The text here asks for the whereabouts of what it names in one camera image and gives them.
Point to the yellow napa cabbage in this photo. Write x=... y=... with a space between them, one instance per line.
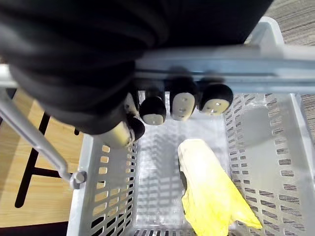
x=211 y=186

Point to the right robot hand black cloth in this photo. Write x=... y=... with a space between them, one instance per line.
x=73 y=61

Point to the black metal frame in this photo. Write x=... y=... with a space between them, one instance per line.
x=29 y=169

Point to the grey perforated plastic basket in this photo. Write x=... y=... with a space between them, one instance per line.
x=258 y=137

